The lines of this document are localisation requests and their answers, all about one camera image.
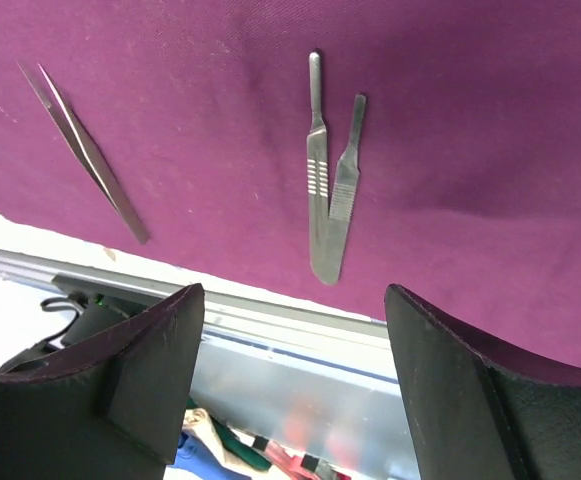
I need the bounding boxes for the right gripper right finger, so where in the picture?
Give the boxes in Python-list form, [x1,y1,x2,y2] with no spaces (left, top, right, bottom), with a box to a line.
[385,284,581,479]

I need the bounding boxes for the steel surgical forceps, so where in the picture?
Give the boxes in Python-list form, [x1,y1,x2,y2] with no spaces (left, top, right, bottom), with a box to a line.
[17,63,150,245]

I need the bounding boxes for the colourful items under table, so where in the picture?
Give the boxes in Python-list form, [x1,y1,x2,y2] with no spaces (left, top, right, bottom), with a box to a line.
[169,389,421,480]

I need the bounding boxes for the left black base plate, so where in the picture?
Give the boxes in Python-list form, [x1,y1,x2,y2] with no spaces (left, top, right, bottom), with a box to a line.
[0,274,146,373]

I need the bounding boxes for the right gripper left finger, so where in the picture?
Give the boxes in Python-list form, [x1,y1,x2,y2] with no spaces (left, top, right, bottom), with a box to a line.
[0,284,205,479]

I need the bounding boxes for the purple surgical cloth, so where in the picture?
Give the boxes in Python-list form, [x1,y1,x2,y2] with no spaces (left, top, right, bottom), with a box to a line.
[0,1,581,367]

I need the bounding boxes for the steel scalpel handle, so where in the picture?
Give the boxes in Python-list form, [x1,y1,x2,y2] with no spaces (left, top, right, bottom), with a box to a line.
[306,51,329,280]
[321,94,367,285]

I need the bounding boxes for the aluminium front rail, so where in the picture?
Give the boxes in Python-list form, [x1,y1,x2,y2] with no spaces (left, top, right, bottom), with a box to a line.
[0,250,398,384]

